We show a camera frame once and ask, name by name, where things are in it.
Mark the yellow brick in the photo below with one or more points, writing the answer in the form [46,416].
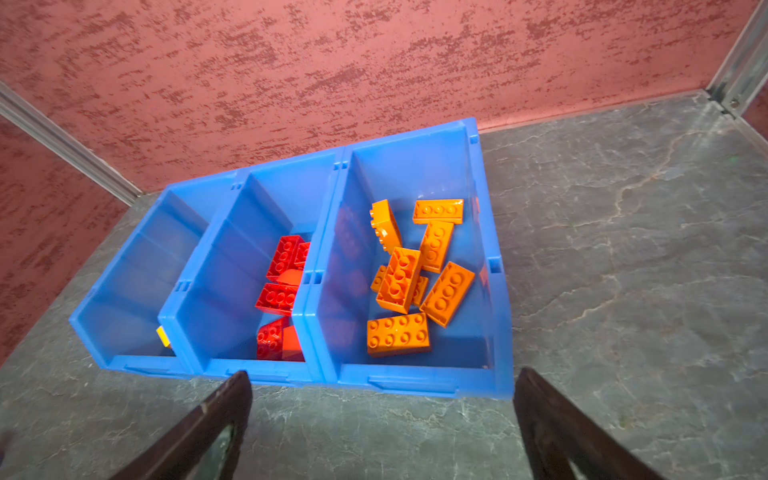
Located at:
[163,337]

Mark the red arched brick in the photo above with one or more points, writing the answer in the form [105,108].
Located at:
[270,339]

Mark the orange diagonal brick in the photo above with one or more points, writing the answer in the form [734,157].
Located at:
[385,226]

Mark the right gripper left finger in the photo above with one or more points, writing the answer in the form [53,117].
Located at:
[205,444]

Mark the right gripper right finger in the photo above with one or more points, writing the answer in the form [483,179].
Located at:
[558,436]

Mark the red square brick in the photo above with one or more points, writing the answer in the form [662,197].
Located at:
[291,277]
[291,348]

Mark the red long brick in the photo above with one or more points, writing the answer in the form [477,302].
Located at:
[277,299]

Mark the red square brick top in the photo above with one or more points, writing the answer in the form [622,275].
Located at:
[291,348]

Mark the blue three-compartment bin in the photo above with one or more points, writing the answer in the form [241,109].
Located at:
[374,266]

